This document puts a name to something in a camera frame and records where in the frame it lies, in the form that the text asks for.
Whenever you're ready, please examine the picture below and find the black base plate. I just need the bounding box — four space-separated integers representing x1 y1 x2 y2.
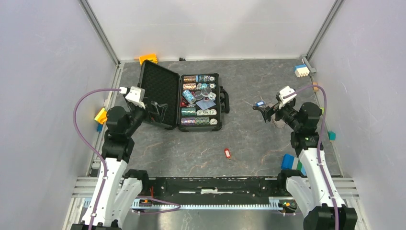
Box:
140 176 293 205

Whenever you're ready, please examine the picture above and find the small blue block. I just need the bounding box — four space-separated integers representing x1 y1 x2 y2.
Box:
96 124 103 133

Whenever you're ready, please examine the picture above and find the blue green brick stack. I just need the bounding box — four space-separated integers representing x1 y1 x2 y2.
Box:
281 154 306 176

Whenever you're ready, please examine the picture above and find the red key tag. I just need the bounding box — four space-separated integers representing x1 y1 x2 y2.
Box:
224 148 231 160

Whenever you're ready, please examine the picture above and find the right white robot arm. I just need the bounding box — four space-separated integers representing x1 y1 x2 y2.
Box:
252 101 358 230

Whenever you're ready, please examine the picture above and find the blue key tag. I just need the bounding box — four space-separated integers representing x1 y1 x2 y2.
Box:
255 101 265 107

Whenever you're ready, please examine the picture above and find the black poker chip case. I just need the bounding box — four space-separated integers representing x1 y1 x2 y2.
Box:
138 61 230 132

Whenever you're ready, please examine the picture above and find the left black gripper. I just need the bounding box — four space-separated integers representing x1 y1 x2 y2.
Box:
124 98 167 137

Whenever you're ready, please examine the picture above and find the blue white toy block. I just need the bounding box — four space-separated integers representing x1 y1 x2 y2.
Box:
294 64 310 78

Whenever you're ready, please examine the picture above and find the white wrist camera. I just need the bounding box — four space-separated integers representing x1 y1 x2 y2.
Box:
276 86 296 109
125 86 146 109

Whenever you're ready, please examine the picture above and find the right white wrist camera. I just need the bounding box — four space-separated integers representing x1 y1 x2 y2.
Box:
276 86 296 109

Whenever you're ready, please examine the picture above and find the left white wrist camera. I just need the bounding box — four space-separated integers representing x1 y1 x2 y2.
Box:
125 86 146 109

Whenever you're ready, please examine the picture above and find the yellow orange toy block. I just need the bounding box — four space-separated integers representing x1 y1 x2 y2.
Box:
94 107 108 125

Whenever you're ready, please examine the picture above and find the white cable comb rail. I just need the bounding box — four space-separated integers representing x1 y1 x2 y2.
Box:
130 199 282 211

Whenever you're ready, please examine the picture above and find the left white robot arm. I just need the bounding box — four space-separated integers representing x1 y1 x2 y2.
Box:
71 103 150 230

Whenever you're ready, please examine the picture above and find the teal cube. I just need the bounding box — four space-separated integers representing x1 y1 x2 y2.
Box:
327 131 336 141

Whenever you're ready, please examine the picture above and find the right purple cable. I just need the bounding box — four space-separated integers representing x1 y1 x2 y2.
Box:
283 84 340 230

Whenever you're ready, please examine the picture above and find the small wooden cube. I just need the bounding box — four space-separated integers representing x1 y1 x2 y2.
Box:
313 82 319 92

